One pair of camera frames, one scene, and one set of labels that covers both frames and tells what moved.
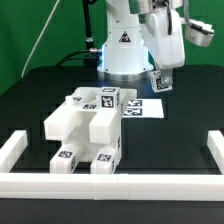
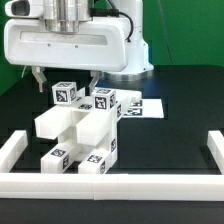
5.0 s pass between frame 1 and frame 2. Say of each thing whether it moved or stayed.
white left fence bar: stayed
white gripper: moved
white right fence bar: stayed
